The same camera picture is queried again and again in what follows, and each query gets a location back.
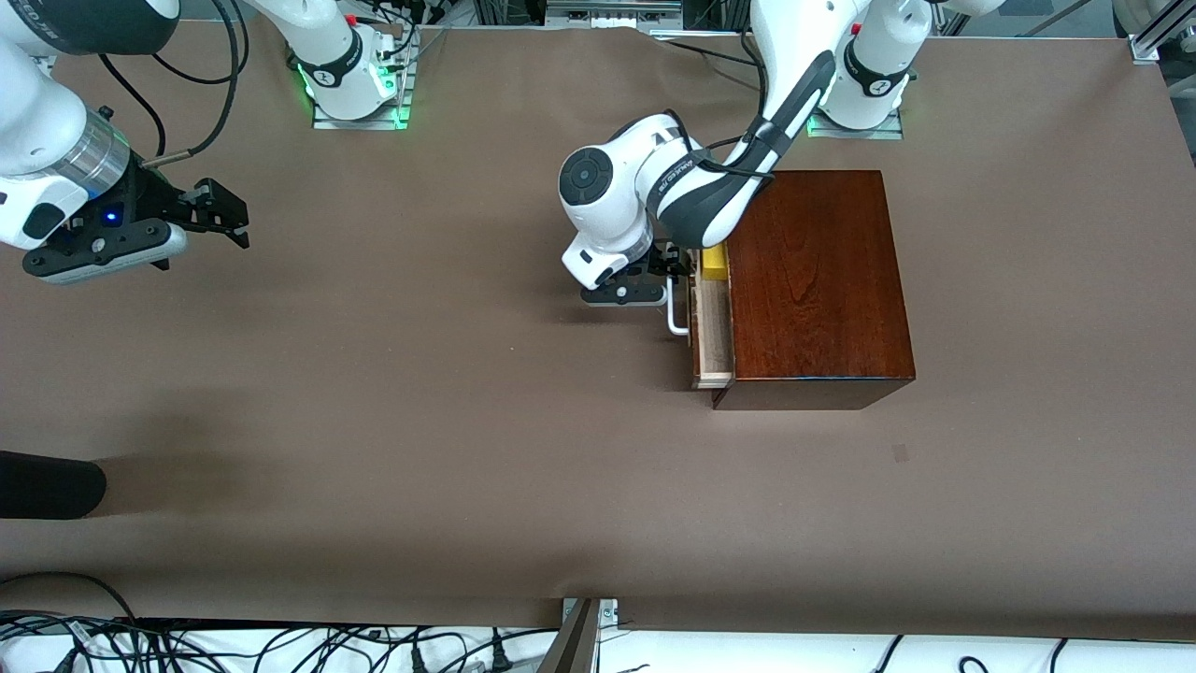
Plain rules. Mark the white lower board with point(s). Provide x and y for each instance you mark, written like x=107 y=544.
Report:
x=747 y=654

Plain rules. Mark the silver corner bracket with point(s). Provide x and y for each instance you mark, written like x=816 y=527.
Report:
x=609 y=612

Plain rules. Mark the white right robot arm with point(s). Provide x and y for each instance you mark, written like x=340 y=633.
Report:
x=28 y=103

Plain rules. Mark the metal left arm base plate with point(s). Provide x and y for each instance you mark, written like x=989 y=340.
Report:
x=855 y=134

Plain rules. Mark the dark wooden cabinet box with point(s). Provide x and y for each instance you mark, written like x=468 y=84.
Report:
x=822 y=280

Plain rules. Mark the aluminium frame profile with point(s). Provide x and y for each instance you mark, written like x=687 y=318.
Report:
x=1154 y=37

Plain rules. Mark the yellow block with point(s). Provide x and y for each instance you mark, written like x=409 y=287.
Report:
x=715 y=266

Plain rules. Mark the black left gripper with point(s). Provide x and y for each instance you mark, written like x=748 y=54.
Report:
x=665 y=261

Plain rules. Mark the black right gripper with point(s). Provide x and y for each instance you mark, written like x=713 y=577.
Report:
x=157 y=194

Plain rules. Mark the grey metal beam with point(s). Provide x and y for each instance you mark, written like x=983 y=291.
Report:
x=572 y=650

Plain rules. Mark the brown table cover sheet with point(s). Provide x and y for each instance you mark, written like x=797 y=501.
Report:
x=467 y=421

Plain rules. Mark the black rounded object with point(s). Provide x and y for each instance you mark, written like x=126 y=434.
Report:
x=47 y=486

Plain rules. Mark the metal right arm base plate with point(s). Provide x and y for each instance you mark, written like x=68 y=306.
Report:
x=360 y=123

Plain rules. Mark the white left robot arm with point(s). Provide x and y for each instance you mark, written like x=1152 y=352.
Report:
x=635 y=178

